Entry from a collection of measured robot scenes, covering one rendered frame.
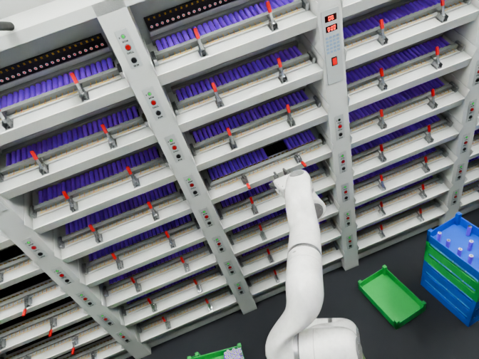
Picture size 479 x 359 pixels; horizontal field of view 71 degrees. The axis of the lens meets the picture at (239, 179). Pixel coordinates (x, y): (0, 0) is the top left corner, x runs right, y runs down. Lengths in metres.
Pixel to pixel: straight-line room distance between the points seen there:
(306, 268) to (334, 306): 1.37
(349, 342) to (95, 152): 1.05
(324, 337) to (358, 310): 1.30
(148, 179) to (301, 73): 0.75
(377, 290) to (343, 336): 1.37
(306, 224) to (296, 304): 0.24
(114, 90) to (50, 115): 0.23
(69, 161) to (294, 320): 0.99
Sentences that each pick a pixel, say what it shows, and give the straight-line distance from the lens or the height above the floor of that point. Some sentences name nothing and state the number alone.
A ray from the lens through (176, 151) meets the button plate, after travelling 1.37.
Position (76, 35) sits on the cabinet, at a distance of 1.43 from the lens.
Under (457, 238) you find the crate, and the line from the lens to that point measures 2.01.
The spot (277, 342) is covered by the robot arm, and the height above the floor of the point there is 1.12.
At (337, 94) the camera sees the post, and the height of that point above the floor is 1.22.
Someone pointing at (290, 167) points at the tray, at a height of 0.95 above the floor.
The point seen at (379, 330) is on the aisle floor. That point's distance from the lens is 2.14.
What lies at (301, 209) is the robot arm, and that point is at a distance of 0.99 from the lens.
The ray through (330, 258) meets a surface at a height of 0.16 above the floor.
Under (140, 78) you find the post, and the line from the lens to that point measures 1.25.
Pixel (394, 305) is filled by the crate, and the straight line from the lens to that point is 2.21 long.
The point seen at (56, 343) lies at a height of 0.38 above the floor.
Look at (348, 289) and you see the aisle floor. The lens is 2.25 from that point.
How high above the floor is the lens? 1.92
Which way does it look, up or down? 38 degrees down
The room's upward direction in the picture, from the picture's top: 19 degrees counter-clockwise
